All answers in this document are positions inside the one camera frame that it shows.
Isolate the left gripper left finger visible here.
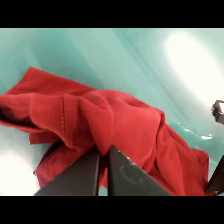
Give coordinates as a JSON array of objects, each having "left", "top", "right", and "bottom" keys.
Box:
[{"left": 34, "top": 147, "right": 101, "bottom": 197}]

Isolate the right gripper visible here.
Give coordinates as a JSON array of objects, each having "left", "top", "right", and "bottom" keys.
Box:
[{"left": 204, "top": 156, "right": 224, "bottom": 196}]

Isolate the red T-shirt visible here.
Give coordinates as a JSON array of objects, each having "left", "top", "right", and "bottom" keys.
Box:
[{"left": 0, "top": 66, "right": 217, "bottom": 197}]

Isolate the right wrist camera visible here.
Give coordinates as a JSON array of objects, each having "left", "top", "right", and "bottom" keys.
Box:
[{"left": 211, "top": 99, "right": 224, "bottom": 125}]

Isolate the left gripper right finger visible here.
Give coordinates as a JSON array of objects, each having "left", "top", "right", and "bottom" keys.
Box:
[{"left": 107, "top": 145, "right": 173, "bottom": 197}]

